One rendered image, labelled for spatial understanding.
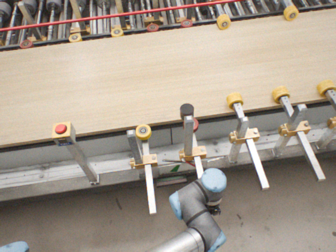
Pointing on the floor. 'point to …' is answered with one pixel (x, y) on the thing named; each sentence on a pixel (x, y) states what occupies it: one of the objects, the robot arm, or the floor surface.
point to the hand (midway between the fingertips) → (206, 206)
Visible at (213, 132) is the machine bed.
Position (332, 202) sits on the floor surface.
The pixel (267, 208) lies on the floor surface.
